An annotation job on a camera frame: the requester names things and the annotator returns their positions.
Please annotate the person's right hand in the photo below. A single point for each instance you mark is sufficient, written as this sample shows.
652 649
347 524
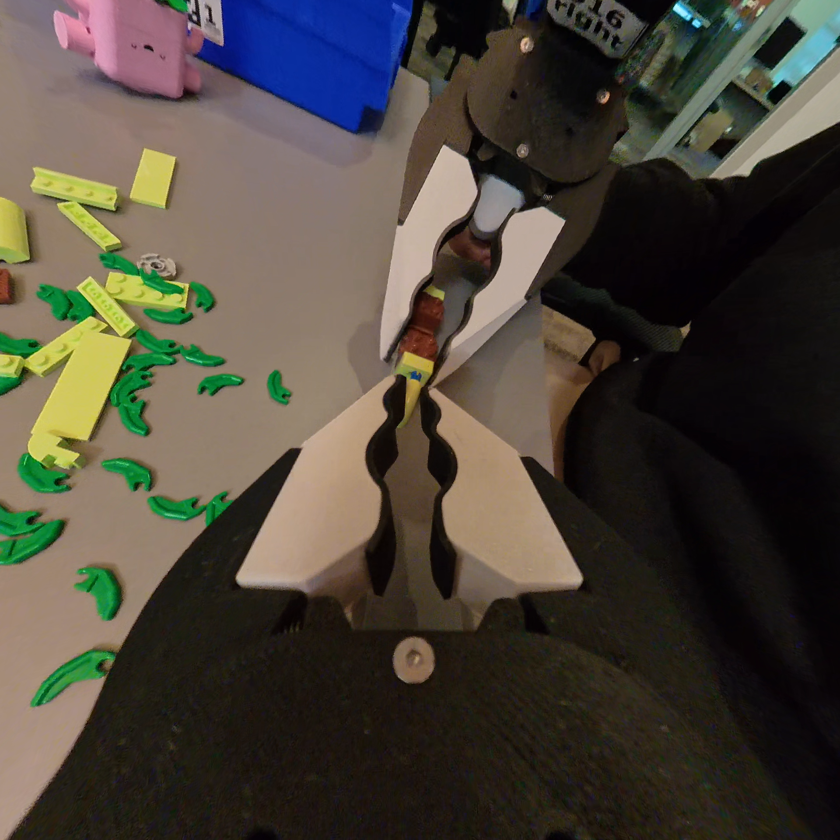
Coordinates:
474 250

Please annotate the scatter of lime bricks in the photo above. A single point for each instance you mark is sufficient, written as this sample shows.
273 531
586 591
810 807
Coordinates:
85 387

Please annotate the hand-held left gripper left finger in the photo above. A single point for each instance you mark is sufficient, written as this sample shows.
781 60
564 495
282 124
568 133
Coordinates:
308 525

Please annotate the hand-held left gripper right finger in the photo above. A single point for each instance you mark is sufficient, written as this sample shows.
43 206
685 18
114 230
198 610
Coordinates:
512 525

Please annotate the grey round plate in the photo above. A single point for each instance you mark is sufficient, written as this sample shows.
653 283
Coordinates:
147 265

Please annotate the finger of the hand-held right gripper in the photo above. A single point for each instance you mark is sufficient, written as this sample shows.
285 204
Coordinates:
420 229
525 256

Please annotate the scatter of green leaf pieces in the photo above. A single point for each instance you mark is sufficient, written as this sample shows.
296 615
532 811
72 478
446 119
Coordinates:
105 590

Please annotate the brown and lime brick assembly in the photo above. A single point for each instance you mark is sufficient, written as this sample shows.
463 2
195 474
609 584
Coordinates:
423 328

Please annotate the blue plastic crate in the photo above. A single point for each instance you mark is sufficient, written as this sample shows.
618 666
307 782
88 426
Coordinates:
315 52

